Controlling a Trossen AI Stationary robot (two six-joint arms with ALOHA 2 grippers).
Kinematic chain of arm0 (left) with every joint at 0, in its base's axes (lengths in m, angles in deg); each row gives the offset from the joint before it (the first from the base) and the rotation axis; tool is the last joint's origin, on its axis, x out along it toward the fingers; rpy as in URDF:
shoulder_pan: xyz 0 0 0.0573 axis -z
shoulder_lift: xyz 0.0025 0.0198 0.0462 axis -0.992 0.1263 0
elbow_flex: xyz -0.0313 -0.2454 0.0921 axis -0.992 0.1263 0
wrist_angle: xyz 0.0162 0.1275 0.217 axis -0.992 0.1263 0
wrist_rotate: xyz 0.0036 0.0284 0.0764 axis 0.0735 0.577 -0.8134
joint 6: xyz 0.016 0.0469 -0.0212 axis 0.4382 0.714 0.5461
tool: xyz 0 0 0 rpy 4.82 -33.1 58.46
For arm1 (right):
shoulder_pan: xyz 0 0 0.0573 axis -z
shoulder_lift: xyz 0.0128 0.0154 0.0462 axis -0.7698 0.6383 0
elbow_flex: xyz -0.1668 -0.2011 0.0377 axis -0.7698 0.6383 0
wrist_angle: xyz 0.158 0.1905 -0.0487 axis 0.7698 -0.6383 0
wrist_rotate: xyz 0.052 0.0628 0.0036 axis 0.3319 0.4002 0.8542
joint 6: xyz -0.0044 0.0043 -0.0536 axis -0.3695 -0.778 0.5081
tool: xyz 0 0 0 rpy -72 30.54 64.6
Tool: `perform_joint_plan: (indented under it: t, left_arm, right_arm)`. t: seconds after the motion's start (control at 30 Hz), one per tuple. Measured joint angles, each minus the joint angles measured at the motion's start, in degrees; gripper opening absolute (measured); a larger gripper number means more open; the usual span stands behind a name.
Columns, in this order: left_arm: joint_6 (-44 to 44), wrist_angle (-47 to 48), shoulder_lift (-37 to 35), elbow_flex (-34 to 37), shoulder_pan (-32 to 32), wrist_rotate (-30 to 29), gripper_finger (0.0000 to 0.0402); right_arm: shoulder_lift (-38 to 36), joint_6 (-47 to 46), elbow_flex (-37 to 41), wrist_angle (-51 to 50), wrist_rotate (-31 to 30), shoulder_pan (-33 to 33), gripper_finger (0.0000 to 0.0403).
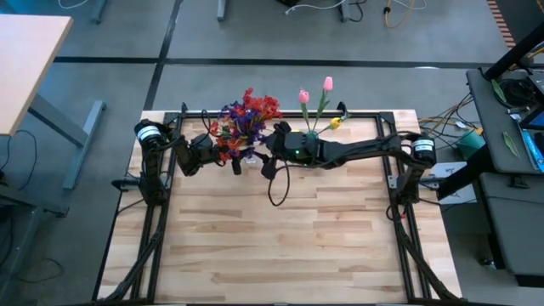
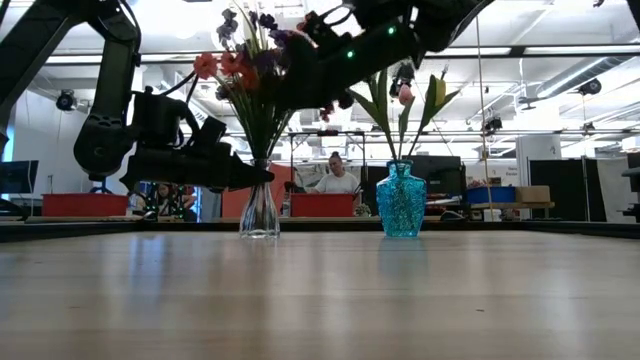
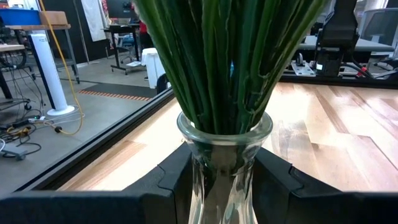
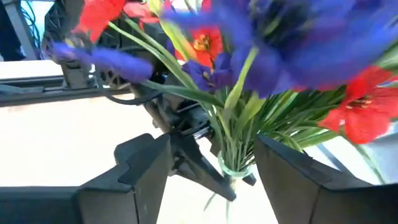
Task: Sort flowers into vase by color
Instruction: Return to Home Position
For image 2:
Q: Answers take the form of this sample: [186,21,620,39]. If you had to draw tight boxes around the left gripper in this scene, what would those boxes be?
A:
[120,144,275,194]

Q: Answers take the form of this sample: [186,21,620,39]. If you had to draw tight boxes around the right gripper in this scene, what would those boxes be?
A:
[279,22,419,112]

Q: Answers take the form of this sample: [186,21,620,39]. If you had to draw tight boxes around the clear glass vase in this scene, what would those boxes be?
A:
[238,158,281,239]

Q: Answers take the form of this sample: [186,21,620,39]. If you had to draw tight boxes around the blue glass vase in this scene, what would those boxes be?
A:
[375,159,429,239]

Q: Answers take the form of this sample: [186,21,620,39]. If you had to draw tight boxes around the orange partition panel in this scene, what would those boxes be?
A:
[221,162,295,217]

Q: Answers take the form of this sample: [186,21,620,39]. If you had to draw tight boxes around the red plastic bin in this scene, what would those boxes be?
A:
[42,193,130,218]
[290,193,356,218]

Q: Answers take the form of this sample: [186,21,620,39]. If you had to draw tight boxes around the dark background robot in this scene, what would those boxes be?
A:
[144,182,199,222]

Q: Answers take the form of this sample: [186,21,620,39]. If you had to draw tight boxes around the black monitor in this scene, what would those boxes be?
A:
[412,154,467,199]

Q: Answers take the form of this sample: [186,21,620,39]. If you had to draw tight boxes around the thin hanging pole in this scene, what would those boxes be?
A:
[473,17,495,217]

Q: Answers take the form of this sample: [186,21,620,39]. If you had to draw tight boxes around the blue plastic bin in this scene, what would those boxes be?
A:
[465,185,517,205]

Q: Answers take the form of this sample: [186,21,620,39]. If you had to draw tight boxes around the dark computer monitor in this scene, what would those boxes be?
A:
[0,159,40,196]

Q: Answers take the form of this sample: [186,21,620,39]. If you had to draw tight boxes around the white pillar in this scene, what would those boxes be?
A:
[514,134,562,187]

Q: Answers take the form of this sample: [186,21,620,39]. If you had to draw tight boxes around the brown cardboard box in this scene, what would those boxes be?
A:
[515,185,552,204]

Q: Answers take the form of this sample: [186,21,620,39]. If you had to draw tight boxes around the wooden work table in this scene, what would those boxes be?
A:
[467,201,556,221]

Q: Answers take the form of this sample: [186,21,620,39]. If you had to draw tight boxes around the black partition panel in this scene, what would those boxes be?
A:
[528,158,599,223]

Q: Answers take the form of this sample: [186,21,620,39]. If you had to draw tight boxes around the black equipment stand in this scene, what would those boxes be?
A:
[619,152,640,222]

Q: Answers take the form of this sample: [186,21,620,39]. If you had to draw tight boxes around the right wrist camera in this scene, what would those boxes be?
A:
[299,9,346,49]

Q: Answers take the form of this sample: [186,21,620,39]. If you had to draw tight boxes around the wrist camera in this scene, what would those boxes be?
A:
[299,9,346,49]
[192,115,229,149]

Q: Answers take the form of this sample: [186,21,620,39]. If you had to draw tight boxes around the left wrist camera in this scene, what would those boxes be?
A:
[192,115,229,149]

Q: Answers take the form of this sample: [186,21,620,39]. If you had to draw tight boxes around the black frame workstation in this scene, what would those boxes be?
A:
[285,128,369,196]

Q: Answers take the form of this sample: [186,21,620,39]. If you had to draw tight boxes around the black aluminium table frame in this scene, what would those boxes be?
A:
[0,215,640,244]

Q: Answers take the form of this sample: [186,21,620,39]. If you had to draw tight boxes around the silver ceiling duct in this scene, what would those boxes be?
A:
[519,54,634,106]

